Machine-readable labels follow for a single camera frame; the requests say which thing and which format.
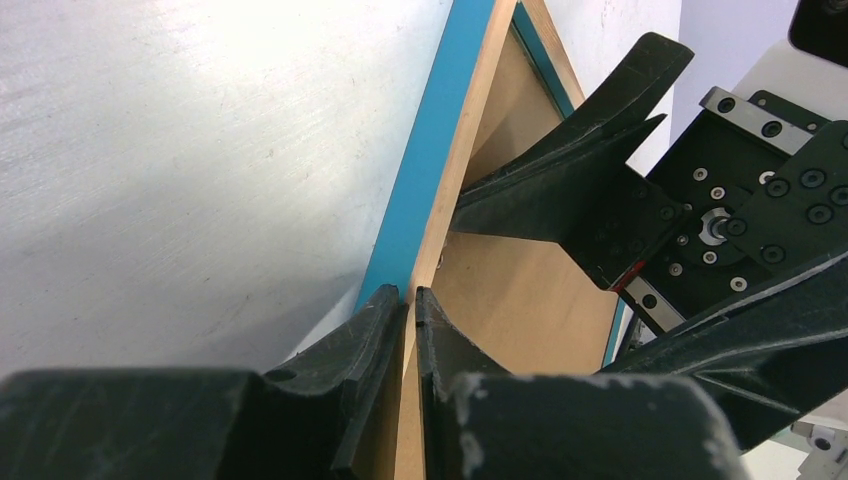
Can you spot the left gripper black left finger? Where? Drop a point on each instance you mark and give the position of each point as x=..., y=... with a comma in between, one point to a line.
x=330, y=412

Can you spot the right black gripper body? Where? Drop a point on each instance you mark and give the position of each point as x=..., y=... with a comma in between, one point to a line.
x=753, y=188

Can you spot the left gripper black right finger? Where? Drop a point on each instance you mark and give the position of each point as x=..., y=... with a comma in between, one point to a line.
x=480, y=421

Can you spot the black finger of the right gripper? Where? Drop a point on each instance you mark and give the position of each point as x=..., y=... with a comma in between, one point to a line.
x=542, y=194
x=767, y=357

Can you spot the brown cardboard backing board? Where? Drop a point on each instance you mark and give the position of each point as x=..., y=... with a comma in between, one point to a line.
x=525, y=303

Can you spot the blue wooden picture frame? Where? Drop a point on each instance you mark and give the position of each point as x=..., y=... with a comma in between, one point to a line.
x=408, y=249

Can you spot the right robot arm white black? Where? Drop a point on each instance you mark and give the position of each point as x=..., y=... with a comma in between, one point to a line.
x=782, y=73

